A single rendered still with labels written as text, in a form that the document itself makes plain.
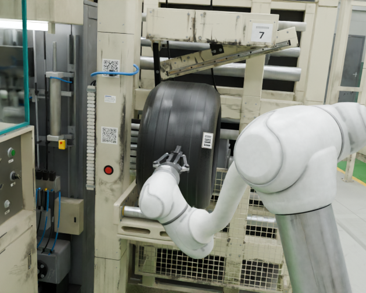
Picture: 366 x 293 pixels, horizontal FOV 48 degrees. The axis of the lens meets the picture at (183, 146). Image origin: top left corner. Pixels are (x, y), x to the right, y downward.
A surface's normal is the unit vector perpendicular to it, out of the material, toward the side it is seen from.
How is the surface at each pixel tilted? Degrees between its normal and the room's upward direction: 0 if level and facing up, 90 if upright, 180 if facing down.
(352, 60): 90
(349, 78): 90
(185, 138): 69
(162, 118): 56
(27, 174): 90
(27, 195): 90
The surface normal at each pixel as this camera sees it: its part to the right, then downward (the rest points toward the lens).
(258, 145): -0.70, 0.05
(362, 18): 0.17, 0.25
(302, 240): -0.40, 0.07
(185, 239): -0.40, 0.47
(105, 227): -0.15, 0.23
